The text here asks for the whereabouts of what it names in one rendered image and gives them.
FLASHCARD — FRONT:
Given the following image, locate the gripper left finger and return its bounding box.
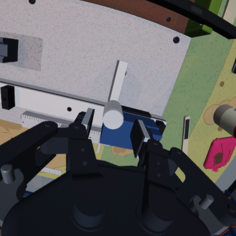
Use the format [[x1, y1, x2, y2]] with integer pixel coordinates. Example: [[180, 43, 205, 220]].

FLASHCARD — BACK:
[[0, 108, 104, 202]]

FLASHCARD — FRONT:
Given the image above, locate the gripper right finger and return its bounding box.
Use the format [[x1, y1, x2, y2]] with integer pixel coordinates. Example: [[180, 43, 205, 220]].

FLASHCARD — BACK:
[[130, 118, 236, 226]]

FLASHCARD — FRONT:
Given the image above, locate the blue fence carriage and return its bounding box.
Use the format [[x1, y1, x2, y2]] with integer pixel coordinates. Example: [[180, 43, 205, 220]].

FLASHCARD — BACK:
[[99, 105, 163, 150]]

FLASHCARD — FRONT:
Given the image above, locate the grey knurled lock knob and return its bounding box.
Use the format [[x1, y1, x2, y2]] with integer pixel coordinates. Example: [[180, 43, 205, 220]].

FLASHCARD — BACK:
[[102, 100, 124, 130]]

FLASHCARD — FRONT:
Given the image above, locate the white fence bar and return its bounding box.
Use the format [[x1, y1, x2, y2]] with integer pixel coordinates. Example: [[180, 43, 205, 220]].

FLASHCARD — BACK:
[[108, 60, 129, 104]]

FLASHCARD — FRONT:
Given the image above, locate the white ruler scale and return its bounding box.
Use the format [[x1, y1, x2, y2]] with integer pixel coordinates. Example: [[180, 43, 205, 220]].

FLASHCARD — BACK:
[[20, 110, 102, 153]]

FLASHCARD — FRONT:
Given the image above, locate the small white ruler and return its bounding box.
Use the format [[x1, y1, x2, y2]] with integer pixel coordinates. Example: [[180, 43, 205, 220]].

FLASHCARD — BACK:
[[39, 166, 62, 176]]

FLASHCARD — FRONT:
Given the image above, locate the wooden stick with black mark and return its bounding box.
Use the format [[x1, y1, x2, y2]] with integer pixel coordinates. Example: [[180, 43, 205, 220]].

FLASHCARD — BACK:
[[181, 115, 191, 156]]

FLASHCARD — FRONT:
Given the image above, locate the pink cloth pouch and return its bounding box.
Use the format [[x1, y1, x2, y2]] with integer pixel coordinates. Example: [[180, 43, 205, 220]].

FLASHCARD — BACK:
[[203, 136, 236, 173]]

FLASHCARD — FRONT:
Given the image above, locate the grey cylinder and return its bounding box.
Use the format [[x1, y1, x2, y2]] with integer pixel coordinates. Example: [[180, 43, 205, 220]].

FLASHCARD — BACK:
[[213, 104, 236, 138]]

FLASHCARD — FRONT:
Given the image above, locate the black cradle block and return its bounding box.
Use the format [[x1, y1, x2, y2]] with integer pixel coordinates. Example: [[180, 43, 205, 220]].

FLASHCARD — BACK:
[[0, 37, 19, 63]]

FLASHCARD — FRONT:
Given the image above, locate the green block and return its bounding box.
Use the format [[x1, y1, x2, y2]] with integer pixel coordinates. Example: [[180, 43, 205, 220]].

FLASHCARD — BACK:
[[184, 0, 223, 38]]

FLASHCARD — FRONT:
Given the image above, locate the brown board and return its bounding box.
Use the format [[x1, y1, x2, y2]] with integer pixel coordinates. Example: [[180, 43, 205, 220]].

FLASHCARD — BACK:
[[79, 0, 192, 35]]

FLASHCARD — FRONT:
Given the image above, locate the black curved bar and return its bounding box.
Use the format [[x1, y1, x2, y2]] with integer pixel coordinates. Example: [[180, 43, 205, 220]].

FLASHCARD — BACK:
[[145, 0, 236, 40]]

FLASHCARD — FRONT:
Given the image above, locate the white guide rail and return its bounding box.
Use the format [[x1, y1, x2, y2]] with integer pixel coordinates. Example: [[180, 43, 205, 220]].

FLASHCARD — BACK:
[[0, 81, 167, 133]]

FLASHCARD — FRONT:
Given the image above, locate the black block on rail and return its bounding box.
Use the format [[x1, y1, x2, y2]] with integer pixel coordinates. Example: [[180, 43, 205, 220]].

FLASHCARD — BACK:
[[0, 85, 16, 111]]

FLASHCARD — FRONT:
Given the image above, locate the grey speckled jig base plate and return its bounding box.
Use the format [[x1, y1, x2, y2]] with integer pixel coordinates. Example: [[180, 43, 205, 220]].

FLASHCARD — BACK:
[[0, 0, 192, 121]]

